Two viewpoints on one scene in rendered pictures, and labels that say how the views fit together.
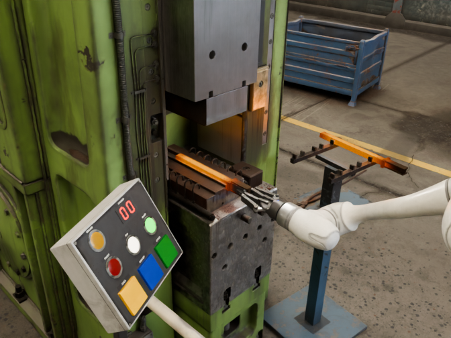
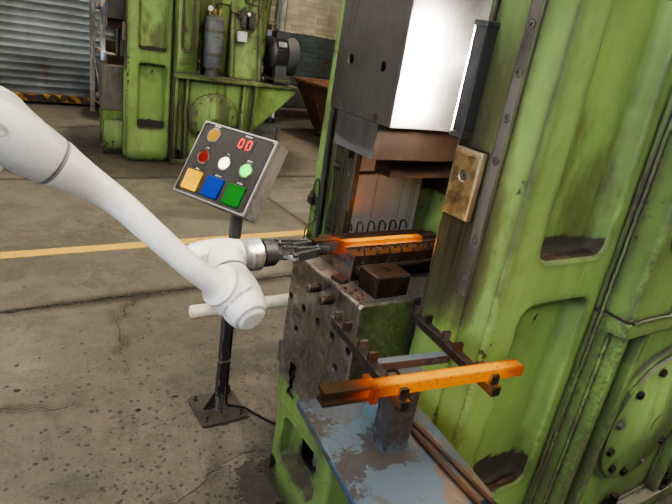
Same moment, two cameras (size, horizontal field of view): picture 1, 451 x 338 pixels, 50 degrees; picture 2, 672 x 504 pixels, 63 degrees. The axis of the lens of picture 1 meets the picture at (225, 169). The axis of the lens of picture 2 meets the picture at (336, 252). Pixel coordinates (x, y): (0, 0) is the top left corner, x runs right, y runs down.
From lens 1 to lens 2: 2.41 m
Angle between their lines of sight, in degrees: 89
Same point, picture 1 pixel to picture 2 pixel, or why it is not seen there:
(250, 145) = (438, 272)
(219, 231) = (298, 271)
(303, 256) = not seen: outside the picture
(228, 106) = (354, 136)
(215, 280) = (287, 330)
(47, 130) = not seen: hidden behind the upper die
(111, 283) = (193, 159)
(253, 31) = (395, 49)
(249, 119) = (445, 226)
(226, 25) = (368, 28)
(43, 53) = not seen: hidden behind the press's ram
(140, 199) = (260, 151)
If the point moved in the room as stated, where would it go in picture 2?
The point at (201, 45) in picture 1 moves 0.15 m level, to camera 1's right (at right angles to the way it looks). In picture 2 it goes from (344, 43) to (330, 42)
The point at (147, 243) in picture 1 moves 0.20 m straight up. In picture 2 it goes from (231, 175) to (236, 116)
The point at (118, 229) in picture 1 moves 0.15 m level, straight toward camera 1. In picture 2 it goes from (228, 146) to (185, 139)
